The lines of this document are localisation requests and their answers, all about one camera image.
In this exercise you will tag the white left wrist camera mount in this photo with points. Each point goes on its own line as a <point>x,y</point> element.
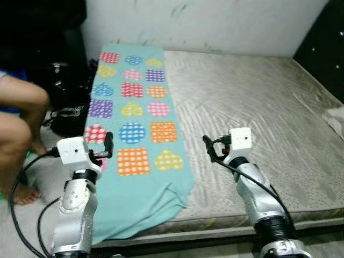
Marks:
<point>72,152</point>

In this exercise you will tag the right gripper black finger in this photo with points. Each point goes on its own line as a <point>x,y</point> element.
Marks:
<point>209,148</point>

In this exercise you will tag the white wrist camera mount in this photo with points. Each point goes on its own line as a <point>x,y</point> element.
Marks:
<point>72,152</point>
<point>241,141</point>

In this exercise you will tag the black bag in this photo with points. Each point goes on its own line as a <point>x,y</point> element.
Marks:
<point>70,115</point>

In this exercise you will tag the teal blanket with colourful shapes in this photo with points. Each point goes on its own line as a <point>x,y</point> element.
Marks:
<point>140,183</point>

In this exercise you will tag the beige quilted mattress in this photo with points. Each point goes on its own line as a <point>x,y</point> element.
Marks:
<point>252,118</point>

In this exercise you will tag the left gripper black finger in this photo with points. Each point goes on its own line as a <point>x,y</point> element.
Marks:
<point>108,144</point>

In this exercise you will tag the person's bare leg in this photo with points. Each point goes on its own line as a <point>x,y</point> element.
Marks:
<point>13,145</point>
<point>27,94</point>

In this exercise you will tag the dark bed frame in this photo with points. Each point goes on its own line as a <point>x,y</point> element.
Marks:
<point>215,246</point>

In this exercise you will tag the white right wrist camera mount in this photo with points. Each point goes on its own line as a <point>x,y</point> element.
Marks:
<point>241,141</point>

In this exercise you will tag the dark tufted headboard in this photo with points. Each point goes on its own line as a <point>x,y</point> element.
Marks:
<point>325,48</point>

